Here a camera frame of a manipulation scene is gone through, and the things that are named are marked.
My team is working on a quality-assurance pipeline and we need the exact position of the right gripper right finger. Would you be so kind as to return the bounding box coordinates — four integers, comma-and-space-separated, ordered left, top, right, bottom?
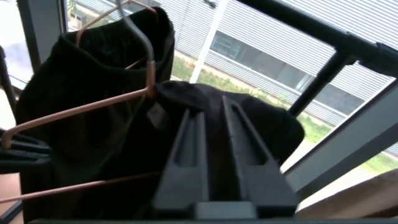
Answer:
222, 95, 299, 217

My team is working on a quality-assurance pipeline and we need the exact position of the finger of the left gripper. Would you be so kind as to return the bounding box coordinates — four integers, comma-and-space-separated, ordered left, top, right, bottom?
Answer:
0, 154, 52, 174
0, 129, 50, 154

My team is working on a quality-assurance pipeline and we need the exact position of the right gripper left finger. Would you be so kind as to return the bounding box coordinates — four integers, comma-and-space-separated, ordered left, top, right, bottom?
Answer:
154, 108, 209, 215

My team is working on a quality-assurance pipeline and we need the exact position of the black knitted garment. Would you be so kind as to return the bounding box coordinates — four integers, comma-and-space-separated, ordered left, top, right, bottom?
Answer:
15, 6, 175, 223

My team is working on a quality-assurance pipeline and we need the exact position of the window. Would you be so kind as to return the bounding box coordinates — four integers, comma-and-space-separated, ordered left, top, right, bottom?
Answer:
0, 0, 398, 203

